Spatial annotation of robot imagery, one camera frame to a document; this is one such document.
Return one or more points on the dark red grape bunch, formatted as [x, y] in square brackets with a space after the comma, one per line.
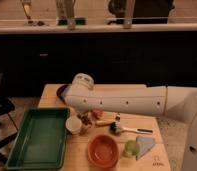
[85, 119]

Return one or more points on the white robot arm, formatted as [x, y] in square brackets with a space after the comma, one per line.
[178, 103]

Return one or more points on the green plastic tray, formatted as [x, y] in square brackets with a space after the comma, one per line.
[41, 140]

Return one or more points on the yellow banana toy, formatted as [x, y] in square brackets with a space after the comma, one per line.
[103, 122]

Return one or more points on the dark red plate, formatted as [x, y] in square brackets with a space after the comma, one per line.
[60, 93]

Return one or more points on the black dish brush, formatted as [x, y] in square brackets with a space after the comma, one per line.
[117, 128]

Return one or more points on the white cup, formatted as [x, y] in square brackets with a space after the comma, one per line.
[74, 125]

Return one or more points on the orange bowl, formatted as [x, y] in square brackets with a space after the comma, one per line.
[103, 151]

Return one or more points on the green apple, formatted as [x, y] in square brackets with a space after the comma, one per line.
[131, 148]

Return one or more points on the blue grey cloth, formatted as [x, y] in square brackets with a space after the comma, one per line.
[145, 144]

